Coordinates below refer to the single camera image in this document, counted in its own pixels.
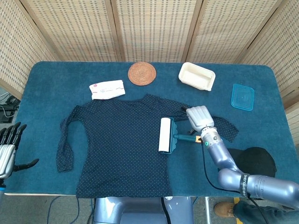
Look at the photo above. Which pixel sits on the blue table cloth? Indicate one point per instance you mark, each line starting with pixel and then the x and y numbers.
pixel 58 79

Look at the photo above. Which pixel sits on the white wet wipes pack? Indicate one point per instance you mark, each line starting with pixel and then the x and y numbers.
pixel 107 89

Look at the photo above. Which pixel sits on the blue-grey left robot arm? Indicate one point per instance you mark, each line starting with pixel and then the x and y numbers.
pixel 2 189

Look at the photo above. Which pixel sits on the teal trouser leg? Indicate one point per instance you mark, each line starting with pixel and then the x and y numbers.
pixel 257 213

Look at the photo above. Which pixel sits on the woven bamboo folding screen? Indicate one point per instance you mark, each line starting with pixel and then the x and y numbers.
pixel 154 30

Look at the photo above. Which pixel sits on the blue plastic container lid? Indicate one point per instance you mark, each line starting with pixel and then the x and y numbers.
pixel 242 96

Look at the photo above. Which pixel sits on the round woven rattan coaster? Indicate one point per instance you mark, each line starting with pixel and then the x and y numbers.
pixel 142 73

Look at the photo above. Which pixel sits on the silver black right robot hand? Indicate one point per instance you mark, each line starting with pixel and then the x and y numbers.
pixel 201 116

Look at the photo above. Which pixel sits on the cream plastic food container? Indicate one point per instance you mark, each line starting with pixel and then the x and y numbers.
pixel 196 76

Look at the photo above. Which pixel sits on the teal lint roller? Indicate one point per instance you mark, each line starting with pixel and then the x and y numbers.
pixel 165 135

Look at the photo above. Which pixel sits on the black cap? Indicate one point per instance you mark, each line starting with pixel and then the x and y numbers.
pixel 257 162

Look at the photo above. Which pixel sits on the blue-grey robot torso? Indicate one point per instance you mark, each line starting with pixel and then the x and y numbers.
pixel 140 210

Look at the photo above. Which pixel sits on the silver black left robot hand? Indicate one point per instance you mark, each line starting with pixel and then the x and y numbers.
pixel 7 154

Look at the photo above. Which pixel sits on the white table leg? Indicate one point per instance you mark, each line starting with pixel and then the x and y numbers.
pixel 207 210

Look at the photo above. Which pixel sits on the brown shoe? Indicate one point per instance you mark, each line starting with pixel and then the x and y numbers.
pixel 223 209

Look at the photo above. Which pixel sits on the navy polka dot shirt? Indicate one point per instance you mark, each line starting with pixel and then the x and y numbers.
pixel 121 144

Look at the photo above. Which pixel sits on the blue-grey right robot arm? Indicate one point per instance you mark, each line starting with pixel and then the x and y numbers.
pixel 233 173

